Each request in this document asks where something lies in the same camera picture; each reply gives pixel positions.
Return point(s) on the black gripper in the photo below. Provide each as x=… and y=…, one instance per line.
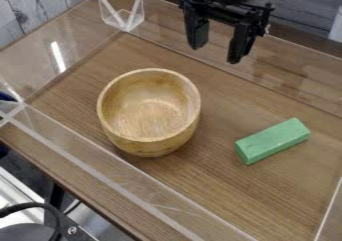
x=231, y=12

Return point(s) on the black metal bracket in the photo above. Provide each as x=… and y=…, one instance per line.
x=69, y=230

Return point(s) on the clear acrylic corner bracket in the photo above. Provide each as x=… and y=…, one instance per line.
x=121, y=19

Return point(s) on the clear acrylic tray wall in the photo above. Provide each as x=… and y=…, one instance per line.
x=197, y=194

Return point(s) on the brown wooden bowl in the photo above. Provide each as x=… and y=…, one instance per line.
x=148, y=111

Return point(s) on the blue object at left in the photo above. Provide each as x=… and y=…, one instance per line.
x=5, y=97

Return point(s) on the green rectangular block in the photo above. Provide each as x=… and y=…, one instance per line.
x=271, y=140

